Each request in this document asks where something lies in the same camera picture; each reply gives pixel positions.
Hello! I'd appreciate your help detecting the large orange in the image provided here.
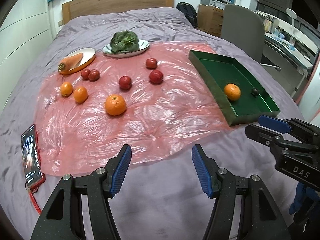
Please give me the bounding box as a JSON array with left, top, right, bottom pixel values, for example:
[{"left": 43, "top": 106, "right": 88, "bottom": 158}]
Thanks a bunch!
[{"left": 223, "top": 83, "right": 241, "bottom": 101}]

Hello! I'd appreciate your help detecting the carrot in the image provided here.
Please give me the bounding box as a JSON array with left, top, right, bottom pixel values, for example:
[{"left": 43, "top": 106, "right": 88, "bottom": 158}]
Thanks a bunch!
[{"left": 57, "top": 53, "right": 83, "bottom": 72}]

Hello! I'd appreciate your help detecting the grey desk chair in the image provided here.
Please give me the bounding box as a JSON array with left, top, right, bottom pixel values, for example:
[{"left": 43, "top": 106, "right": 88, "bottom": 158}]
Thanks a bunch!
[{"left": 220, "top": 4, "right": 265, "bottom": 63}]

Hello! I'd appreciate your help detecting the white plate black rim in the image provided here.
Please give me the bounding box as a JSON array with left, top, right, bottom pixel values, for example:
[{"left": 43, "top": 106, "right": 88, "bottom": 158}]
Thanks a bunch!
[{"left": 102, "top": 39, "right": 150, "bottom": 59}]

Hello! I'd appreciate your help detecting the smartphone in red case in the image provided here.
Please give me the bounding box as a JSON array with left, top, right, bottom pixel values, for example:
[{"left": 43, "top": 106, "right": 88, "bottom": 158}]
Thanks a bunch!
[{"left": 21, "top": 124, "right": 45, "bottom": 190}]

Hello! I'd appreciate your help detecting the wooden drawer cabinet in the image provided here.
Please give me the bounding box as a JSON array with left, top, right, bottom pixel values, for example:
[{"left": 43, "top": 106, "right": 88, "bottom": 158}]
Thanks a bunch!
[{"left": 197, "top": 4, "right": 224, "bottom": 37}]

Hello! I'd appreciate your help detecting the white desk lamp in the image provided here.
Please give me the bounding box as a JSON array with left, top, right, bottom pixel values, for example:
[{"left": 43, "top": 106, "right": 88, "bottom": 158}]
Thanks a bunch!
[{"left": 286, "top": 8, "right": 299, "bottom": 40}]

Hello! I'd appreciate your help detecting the orange rimmed plate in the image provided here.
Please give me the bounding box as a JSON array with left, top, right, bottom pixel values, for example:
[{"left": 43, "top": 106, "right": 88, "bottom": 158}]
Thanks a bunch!
[{"left": 58, "top": 48, "right": 96, "bottom": 75}]

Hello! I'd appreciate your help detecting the wooden headboard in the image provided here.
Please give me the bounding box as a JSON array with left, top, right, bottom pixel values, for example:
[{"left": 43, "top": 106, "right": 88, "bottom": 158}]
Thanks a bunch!
[{"left": 62, "top": 0, "right": 174, "bottom": 24}]

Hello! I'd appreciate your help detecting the red apple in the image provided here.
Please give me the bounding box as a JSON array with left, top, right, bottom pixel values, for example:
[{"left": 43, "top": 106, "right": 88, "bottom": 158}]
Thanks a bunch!
[
  {"left": 145, "top": 58, "right": 157, "bottom": 69},
  {"left": 81, "top": 69, "right": 91, "bottom": 80},
  {"left": 119, "top": 76, "right": 132, "bottom": 90},
  {"left": 149, "top": 69, "right": 163, "bottom": 85},
  {"left": 88, "top": 69, "right": 100, "bottom": 82}
]

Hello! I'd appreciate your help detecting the green leafy vegetable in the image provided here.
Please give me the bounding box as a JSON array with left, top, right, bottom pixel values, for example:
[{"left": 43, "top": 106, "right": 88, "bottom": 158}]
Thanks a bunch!
[{"left": 110, "top": 30, "right": 139, "bottom": 54}]

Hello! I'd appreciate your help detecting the dark purple plum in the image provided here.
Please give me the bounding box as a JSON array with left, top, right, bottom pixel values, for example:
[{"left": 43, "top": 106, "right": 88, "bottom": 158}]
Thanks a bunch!
[{"left": 251, "top": 88, "right": 260, "bottom": 98}]

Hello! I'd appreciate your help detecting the white wardrobe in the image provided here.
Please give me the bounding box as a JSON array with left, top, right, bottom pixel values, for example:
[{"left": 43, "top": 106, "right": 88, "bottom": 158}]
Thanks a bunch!
[{"left": 0, "top": 0, "right": 53, "bottom": 109}]

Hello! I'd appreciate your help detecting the pink plastic sheet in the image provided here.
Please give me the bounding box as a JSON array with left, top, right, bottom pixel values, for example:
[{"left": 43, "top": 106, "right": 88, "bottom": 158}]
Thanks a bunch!
[{"left": 35, "top": 42, "right": 229, "bottom": 176}]

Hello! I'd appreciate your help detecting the black backpack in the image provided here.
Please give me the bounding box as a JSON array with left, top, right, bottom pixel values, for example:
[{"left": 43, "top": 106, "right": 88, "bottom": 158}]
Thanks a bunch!
[{"left": 176, "top": 2, "right": 198, "bottom": 28}]

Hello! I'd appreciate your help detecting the green rectangular tray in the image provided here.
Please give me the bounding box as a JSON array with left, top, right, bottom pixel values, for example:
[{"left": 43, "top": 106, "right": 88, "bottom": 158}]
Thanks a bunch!
[{"left": 189, "top": 50, "right": 280, "bottom": 126}]

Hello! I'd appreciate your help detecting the small orange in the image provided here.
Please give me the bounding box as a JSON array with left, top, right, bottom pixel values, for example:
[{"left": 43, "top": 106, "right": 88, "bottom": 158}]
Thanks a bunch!
[
  {"left": 73, "top": 87, "right": 88, "bottom": 103},
  {"left": 60, "top": 82, "right": 73, "bottom": 97}
]

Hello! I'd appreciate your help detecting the blue gloved hand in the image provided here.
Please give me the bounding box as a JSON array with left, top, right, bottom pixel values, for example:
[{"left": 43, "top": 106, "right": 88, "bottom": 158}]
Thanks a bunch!
[{"left": 289, "top": 183, "right": 319, "bottom": 215}]

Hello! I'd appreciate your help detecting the red phone strap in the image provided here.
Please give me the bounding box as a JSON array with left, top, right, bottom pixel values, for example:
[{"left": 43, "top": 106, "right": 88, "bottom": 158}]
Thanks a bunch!
[{"left": 24, "top": 184, "right": 43, "bottom": 215}]

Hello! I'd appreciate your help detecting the white desk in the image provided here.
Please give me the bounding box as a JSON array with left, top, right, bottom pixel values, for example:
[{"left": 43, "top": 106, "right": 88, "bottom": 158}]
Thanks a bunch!
[{"left": 261, "top": 32, "right": 313, "bottom": 100}]

